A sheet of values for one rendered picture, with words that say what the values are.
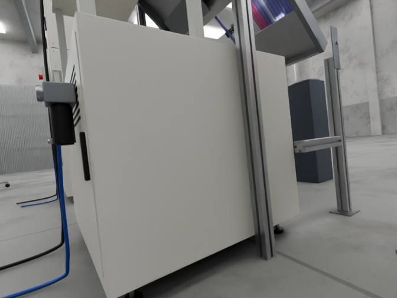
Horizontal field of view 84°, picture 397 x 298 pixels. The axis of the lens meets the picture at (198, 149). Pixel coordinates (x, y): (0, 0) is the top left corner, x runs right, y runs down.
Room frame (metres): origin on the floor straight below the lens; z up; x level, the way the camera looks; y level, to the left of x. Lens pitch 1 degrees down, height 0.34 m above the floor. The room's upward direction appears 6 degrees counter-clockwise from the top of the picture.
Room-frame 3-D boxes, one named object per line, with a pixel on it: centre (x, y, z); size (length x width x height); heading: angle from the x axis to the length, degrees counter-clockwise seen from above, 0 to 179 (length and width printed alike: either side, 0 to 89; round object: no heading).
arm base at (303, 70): (1.60, -0.81, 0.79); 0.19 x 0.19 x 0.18
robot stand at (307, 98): (1.60, -0.81, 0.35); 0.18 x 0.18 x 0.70; 30
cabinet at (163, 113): (0.89, 0.13, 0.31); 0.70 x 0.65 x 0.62; 34
